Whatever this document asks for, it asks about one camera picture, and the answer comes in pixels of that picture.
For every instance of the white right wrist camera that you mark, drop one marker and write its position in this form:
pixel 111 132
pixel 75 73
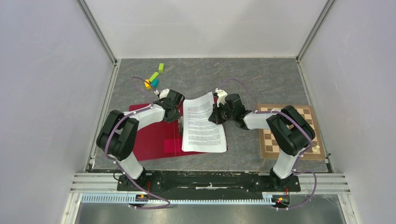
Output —
pixel 221 97

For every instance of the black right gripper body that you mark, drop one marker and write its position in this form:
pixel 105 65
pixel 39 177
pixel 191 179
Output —
pixel 222 114

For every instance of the light green block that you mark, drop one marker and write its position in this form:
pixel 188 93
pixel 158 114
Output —
pixel 161 68

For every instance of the aluminium frame rail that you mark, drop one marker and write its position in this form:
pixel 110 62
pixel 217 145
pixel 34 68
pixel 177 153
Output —
pixel 116 188

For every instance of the orange yellow block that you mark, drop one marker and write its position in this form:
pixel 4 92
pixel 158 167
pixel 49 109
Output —
pixel 147 84

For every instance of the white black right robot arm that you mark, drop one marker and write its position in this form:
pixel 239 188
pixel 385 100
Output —
pixel 292 132

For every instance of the red clip file folder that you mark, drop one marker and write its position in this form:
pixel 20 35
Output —
pixel 159 140

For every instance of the cream chess pawn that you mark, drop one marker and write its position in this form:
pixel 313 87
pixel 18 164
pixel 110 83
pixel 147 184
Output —
pixel 315 150

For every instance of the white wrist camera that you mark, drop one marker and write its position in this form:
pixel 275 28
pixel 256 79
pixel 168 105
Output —
pixel 221 97
pixel 162 94

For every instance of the wooden chessboard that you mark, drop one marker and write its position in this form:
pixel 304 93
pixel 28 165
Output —
pixel 270 148

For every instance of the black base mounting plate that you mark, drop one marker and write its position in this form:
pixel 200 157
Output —
pixel 162 180

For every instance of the teal block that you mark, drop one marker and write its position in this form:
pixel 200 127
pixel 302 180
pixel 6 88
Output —
pixel 155 83

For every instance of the printed text paper sheet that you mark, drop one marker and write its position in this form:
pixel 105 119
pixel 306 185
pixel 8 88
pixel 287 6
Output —
pixel 200 134

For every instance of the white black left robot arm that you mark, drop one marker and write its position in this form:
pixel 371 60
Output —
pixel 118 133

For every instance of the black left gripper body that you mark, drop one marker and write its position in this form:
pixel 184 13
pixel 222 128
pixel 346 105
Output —
pixel 176 115

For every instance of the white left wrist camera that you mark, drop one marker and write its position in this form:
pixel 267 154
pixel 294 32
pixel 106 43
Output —
pixel 162 94

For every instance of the silver metal folder clip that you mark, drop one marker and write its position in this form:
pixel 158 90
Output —
pixel 180 126

